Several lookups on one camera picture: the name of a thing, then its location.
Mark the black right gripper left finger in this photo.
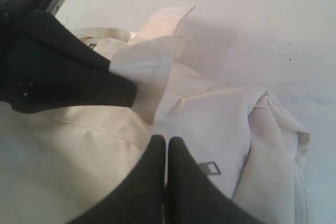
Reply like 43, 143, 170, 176
70, 135, 166, 223

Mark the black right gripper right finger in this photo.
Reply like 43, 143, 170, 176
165, 137, 261, 224

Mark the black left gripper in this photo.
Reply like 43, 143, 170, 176
1, 0, 138, 113

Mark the beige canvas duffel bag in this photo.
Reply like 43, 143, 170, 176
1, 6, 310, 223

